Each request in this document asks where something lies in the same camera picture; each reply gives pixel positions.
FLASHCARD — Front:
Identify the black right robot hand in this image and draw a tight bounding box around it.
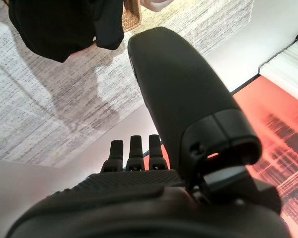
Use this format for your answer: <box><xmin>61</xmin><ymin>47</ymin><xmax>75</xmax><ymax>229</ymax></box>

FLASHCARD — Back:
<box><xmin>4</xmin><ymin>26</ymin><xmax>297</xmax><ymax>238</ymax></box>

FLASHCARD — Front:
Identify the white curtain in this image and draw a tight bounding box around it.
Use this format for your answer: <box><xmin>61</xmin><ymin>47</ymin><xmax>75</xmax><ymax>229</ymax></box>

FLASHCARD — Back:
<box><xmin>259</xmin><ymin>24</ymin><xmax>298</xmax><ymax>97</ymax></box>

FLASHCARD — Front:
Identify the black garment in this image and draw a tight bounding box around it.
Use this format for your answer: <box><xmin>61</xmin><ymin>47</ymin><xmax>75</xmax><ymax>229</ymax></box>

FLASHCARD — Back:
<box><xmin>8</xmin><ymin>0</ymin><xmax>125</xmax><ymax>63</ymax></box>

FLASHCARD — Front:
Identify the brown wicker basket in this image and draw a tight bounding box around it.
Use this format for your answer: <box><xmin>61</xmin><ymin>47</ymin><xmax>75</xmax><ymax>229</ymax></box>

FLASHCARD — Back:
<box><xmin>121</xmin><ymin>0</ymin><xmax>143</xmax><ymax>32</ymax></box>

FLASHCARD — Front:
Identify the grey patterned rug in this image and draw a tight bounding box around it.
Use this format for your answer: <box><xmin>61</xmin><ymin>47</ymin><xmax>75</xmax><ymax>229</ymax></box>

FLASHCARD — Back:
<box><xmin>0</xmin><ymin>0</ymin><xmax>254</xmax><ymax>167</ymax></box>

